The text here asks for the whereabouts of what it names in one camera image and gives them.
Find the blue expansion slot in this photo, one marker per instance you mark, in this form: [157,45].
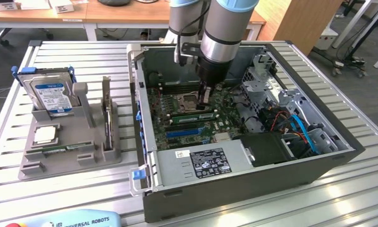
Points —
[182,133]

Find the white table frame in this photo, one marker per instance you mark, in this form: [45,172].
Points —
[358,21]

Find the graphics card standing on edge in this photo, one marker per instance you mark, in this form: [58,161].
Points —
[108,113]

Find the green motherboard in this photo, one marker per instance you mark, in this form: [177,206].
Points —
[221,118]

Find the small silver heatsink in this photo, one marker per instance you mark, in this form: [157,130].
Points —
[223,137]

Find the black office chair base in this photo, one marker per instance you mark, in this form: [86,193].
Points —
[5,35]

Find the black open PC case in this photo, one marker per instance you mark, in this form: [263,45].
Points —
[254,186]

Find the grey power supply unit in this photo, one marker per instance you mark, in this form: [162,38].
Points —
[175,170]

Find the grey parts rack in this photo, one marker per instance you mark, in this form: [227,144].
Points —
[69,163]

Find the blue disk caddy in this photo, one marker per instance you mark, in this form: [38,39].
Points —
[26,71]

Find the metal CPU socket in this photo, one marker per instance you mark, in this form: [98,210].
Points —
[186,102]

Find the hard disk with blue label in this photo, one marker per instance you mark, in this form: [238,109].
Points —
[52,97]

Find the blue case latch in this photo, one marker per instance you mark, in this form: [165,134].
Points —
[137,175]

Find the green RAM stick with label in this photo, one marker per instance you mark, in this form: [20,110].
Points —
[62,148]

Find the silver CPU chip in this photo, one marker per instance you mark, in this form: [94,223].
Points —
[46,135]

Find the black wheeled stand base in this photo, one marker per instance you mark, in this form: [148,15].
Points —
[349,65]

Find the white cardboard box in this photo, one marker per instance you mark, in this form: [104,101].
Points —
[5,5]
[62,6]
[34,4]

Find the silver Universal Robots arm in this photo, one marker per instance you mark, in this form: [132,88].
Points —
[221,26]

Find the wooden cabinet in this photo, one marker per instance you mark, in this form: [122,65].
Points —
[297,23]

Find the green RAM stick in slot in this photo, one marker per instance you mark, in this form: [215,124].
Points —
[193,118]

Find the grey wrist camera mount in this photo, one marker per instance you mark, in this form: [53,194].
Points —
[185,53]

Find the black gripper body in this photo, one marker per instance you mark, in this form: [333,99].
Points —
[211,71]

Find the metal disk bay cage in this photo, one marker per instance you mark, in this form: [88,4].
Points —
[263,87]

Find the wooden desk with white frame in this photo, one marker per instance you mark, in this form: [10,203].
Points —
[113,14]

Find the Universal Robots teach pendant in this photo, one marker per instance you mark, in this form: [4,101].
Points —
[72,220]

